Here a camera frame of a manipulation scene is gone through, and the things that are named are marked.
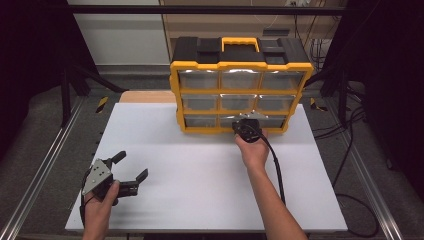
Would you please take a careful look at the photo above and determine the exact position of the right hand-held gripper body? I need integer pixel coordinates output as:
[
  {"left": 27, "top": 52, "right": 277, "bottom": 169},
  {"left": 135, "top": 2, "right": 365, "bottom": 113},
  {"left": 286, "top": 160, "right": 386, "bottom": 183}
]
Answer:
[{"left": 231, "top": 110, "right": 270, "bottom": 145}]

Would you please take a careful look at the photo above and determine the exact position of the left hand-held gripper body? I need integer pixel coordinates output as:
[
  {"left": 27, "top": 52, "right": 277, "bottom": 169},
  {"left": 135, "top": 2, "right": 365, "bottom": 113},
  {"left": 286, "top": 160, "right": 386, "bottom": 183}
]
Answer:
[{"left": 81, "top": 158, "right": 118, "bottom": 207}]

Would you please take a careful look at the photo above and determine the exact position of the clear plastic drawer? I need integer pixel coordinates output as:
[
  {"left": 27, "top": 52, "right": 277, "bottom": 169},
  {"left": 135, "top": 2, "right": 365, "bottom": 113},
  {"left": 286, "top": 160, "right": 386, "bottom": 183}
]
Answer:
[{"left": 219, "top": 115, "right": 253, "bottom": 129}]

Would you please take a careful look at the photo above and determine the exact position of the yellow black organizer cabinet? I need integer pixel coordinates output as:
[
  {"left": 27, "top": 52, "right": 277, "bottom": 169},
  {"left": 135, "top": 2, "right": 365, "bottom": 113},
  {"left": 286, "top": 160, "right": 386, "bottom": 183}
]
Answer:
[{"left": 169, "top": 36, "right": 315, "bottom": 136}]

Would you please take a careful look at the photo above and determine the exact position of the person's right hand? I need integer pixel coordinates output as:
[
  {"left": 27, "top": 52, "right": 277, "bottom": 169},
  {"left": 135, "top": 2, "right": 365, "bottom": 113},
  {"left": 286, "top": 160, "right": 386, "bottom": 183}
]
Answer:
[{"left": 233, "top": 129, "right": 271, "bottom": 172}]

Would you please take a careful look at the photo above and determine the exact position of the person's left hand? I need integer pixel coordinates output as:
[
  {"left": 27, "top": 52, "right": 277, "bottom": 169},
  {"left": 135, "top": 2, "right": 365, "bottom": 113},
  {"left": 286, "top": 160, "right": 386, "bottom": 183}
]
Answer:
[{"left": 82, "top": 179, "right": 121, "bottom": 226}]

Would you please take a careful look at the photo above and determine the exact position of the yellow black striped marker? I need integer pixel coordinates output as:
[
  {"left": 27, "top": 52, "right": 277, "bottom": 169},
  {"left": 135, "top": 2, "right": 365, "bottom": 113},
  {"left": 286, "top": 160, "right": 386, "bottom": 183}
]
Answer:
[
  {"left": 95, "top": 96, "right": 110, "bottom": 114},
  {"left": 309, "top": 97, "right": 328, "bottom": 113}
]

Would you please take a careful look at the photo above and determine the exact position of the tan wooden board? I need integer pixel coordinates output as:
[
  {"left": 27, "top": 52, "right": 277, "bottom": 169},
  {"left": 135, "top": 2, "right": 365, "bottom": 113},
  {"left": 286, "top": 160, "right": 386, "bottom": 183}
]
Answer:
[{"left": 118, "top": 90, "right": 177, "bottom": 104}]

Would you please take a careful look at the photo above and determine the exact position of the set of clear cabinet bins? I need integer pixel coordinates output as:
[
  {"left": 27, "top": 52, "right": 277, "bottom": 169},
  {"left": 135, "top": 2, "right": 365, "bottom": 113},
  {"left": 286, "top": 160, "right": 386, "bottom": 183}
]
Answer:
[{"left": 177, "top": 69, "right": 306, "bottom": 130}]

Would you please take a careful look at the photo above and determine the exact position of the black metal stand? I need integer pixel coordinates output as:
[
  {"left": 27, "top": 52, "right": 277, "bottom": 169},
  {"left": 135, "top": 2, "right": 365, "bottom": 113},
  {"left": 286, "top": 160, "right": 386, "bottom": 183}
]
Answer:
[
  {"left": 59, "top": 61, "right": 130, "bottom": 128},
  {"left": 303, "top": 62, "right": 355, "bottom": 128}
]

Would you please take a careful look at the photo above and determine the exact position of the small black box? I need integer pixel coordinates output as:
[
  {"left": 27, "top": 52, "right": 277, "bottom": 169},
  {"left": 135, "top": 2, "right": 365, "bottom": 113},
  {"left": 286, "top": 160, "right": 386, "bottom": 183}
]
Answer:
[{"left": 262, "top": 28, "right": 291, "bottom": 38}]

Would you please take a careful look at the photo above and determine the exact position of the white cabinet panel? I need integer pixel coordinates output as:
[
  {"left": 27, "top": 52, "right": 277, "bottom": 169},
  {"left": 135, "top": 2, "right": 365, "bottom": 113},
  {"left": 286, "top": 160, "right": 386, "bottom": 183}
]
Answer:
[{"left": 67, "top": 0, "right": 170, "bottom": 66}]

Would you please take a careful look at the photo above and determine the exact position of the black curtain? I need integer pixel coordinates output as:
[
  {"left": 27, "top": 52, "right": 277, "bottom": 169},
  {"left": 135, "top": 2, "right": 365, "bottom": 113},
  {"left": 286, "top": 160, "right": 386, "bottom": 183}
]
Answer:
[
  {"left": 323, "top": 0, "right": 424, "bottom": 203},
  {"left": 0, "top": 0, "right": 99, "bottom": 161}
]

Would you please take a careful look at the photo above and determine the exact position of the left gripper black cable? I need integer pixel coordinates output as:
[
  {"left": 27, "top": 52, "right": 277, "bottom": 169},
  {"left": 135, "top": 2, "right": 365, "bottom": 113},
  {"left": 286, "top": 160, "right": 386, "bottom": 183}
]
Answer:
[{"left": 78, "top": 169, "right": 93, "bottom": 228}]

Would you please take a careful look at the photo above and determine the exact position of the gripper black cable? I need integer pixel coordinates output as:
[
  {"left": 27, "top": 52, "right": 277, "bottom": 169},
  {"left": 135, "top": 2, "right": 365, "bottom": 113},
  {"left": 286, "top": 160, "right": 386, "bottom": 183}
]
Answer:
[
  {"left": 78, "top": 169, "right": 93, "bottom": 228},
  {"left": 248, "top": 124, "right": 381, "bottom": 239}
]

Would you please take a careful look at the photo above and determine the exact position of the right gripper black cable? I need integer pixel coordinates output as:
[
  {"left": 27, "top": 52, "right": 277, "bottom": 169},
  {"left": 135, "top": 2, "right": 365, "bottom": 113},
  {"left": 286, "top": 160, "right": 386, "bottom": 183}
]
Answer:
[{"left": 248, "top": 124, "right": 381, "bottom": 239}]

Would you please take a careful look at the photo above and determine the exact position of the metal floor rail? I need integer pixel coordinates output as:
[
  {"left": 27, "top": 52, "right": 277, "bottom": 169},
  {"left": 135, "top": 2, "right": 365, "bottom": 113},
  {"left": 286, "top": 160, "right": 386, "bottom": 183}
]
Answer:
[
  {"left": 0, "top": 95, "right": 86, "bottom": 240},
  {"left": 323, "top": 97, "right": 405, "bottom": 240}
]

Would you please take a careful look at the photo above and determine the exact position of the black floor cable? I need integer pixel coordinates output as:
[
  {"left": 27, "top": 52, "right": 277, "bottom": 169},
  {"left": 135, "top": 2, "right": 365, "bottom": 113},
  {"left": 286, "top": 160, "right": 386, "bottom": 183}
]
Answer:
[
  {"left": 333, "top": 113, "right": 358, "bottom": 184},
  {"left": 313, "top": 105, "right": 366, "bottom": 140}
]

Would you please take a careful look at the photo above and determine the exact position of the black overhead frame beam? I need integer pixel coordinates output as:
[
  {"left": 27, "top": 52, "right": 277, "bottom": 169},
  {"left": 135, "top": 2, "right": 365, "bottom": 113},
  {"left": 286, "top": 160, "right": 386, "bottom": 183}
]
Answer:
[{"left": 68, "top": 4, "right": 346, "bottom": 16}]

